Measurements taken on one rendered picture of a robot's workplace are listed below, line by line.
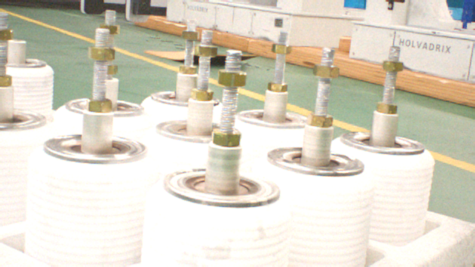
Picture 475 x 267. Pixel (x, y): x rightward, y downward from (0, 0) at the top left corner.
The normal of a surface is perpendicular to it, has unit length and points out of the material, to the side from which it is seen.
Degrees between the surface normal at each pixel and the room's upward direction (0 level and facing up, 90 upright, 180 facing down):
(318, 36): 90
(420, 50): 90
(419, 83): 90
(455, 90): 90
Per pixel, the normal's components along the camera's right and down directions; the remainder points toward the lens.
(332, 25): 0.50, 0.22
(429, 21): -0.86, 0.03
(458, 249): 0.79, 0.19
